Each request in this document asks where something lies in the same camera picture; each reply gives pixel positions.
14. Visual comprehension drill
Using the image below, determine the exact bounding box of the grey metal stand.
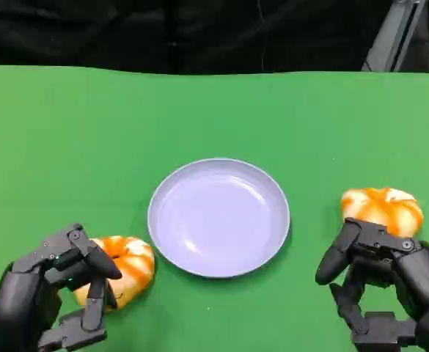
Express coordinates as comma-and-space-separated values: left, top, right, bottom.
360, 0, 429, 73

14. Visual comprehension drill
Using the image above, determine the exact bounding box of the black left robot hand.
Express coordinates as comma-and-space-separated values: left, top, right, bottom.
0, 222, 123, 352

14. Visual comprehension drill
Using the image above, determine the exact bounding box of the lilac plate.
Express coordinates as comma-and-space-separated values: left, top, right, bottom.
147, 157, 292, 279

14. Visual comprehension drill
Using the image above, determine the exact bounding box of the orange and white bread roll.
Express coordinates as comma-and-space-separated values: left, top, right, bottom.
340, 187, 425, 238
73, 235, 156, 313

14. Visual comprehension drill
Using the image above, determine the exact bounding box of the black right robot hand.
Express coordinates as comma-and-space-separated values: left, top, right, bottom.
315, 216, 429, 352

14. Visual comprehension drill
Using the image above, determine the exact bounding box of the black backdrop curtain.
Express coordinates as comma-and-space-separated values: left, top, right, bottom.
0, 0, 429, 74

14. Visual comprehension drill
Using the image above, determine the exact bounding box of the green table cloth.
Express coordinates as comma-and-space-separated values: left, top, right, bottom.
0, 65, 429, 352

